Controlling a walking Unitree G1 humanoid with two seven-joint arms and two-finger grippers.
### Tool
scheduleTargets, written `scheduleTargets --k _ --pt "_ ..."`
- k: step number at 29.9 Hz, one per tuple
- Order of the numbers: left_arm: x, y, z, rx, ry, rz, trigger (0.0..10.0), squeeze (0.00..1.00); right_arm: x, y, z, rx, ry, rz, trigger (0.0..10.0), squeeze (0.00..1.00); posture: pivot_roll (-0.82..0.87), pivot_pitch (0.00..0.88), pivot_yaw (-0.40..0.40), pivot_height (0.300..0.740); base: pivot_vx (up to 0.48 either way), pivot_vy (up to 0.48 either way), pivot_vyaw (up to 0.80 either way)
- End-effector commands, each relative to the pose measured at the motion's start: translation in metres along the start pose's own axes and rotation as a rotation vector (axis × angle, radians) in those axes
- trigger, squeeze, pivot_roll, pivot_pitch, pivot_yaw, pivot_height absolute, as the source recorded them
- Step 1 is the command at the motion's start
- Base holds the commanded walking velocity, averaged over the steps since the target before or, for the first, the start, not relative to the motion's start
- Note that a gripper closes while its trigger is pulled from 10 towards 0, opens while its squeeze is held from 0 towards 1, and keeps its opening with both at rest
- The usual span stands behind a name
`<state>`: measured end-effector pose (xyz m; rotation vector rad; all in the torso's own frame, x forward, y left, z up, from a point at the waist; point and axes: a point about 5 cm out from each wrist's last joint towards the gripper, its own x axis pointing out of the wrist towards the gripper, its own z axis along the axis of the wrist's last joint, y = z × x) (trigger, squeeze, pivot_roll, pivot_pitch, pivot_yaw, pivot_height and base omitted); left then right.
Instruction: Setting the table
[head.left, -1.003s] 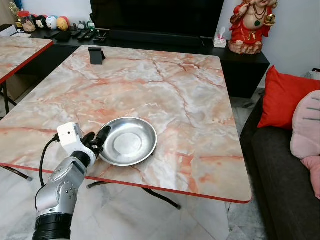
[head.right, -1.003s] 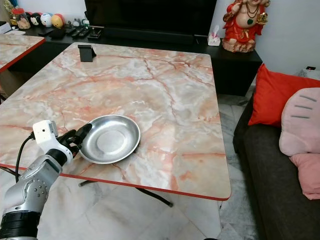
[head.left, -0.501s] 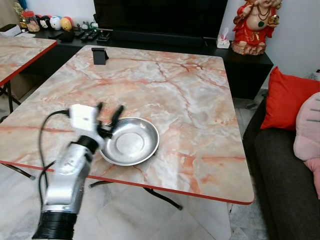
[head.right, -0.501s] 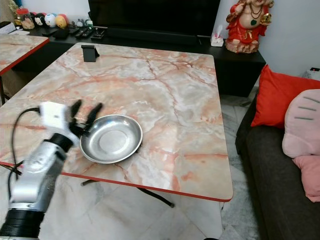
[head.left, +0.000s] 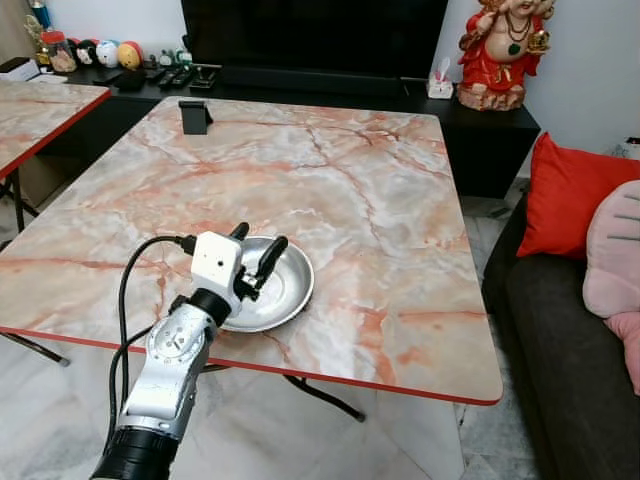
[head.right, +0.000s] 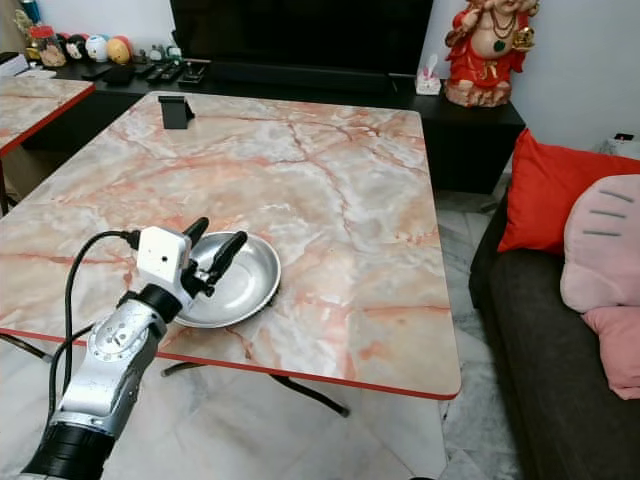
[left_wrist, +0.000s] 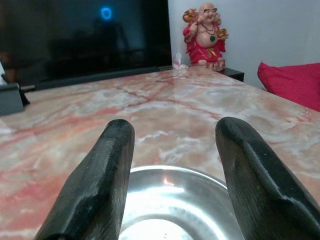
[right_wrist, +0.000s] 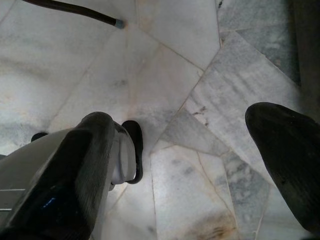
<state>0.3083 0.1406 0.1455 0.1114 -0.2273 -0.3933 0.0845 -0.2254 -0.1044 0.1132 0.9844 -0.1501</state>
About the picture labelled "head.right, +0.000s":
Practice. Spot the red cushion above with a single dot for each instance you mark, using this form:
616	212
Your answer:
540	190

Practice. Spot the shallow metal bowl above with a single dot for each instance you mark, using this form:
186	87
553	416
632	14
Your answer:
250	280

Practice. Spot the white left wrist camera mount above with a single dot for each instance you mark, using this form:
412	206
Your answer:
162	254

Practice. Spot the dark grey sofa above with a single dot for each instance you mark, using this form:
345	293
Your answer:
540	370

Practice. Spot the white round toy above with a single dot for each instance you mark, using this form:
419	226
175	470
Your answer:
97	48

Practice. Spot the black table leg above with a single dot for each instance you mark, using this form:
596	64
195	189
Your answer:
310	394

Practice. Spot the black remote control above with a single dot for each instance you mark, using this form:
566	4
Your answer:
168	72

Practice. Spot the yellow orange round toy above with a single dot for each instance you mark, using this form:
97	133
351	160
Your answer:
119	50

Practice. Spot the pink cushion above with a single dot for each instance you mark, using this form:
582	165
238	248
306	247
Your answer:
618	350

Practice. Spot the red laughing buddha statue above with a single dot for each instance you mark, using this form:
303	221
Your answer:
490	50

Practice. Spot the pink plush pillow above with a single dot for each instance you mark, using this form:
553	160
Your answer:
605	250

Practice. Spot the black television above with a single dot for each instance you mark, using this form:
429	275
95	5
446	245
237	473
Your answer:
300	32

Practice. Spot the glass jar red lid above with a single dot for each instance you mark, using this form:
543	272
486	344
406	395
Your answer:
46	48

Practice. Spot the black phone stand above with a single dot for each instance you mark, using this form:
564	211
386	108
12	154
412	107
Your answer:
176	112

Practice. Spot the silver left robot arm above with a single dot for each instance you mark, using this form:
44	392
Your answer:
110	358

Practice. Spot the white tissue box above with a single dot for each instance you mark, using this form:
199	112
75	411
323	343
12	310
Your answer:
428	82

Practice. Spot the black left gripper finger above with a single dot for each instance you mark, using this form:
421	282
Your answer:
198	229
228	258

